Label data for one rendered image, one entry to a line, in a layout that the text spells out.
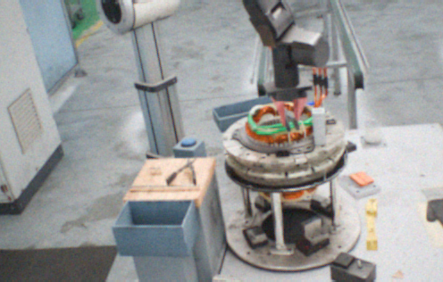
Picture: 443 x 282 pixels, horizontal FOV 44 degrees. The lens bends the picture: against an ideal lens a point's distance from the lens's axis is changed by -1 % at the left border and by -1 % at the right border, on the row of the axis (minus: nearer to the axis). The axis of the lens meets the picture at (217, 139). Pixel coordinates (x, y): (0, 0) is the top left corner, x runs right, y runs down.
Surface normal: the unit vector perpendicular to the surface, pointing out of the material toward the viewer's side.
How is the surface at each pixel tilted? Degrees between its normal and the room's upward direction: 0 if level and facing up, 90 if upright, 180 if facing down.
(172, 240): 90
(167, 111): 90
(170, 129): 90
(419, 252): 0
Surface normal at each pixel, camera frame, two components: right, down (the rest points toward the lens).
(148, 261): -0.19, 0.46
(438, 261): -0.14, -0.89
